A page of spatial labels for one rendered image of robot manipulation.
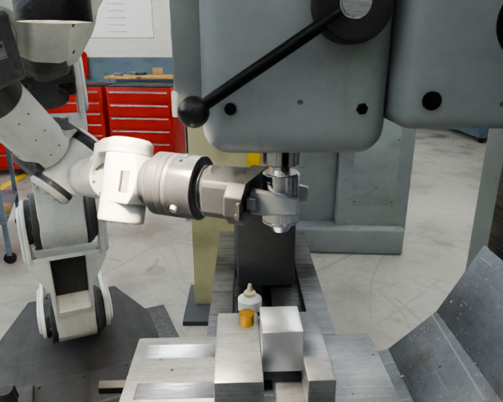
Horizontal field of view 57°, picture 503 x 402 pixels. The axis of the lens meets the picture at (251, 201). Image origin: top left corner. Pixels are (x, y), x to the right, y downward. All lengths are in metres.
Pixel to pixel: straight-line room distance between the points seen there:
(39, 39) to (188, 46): 0.33
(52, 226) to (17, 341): 0.55
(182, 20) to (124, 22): 9.30
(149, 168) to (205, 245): 1.90
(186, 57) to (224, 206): 0.18
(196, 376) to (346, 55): 0.44
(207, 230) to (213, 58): 2.05
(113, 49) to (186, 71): 9.36
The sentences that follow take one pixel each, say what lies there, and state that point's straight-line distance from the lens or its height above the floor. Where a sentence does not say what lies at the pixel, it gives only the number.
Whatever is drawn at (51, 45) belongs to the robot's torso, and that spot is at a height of 1.42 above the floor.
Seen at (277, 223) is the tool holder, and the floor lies 1.21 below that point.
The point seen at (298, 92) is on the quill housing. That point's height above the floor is 1.38.
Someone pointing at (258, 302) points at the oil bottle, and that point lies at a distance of 0.78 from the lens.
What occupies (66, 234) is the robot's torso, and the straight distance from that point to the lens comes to 1.18.
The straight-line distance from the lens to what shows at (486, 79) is 0.49.
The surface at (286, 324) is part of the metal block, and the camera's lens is 0.61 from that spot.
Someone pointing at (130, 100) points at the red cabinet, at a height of 0.86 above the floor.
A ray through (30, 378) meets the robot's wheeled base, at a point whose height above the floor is 0.57.
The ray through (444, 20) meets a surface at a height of 1.44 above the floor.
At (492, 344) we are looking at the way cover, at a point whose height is 1.00.
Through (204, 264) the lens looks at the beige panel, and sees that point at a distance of 2.56.
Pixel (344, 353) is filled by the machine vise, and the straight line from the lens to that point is 0.70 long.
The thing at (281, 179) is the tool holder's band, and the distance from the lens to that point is 0.56.
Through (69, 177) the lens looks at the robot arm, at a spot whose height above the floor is 1.19.
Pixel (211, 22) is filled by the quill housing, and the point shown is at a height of 1.44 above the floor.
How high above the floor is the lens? 1.42
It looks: 19 degrees down
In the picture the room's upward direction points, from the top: straight up
